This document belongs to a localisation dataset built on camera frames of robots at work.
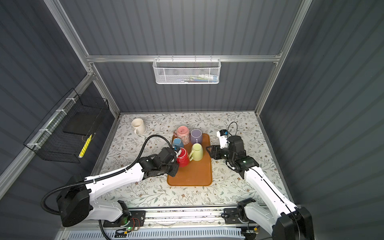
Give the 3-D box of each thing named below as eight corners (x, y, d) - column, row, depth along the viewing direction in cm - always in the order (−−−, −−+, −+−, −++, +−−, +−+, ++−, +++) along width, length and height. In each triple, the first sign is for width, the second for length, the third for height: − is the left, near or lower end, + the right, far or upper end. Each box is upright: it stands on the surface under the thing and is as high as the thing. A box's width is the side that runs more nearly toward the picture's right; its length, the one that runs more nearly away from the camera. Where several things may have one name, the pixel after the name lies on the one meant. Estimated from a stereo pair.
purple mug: (190, 146, 102) (190, 139, 96) (191, 136, 108) (190, 129, 101) (202, 146, 102) (202, 139, 96) (201, 136, 108) (202, 129, 101)
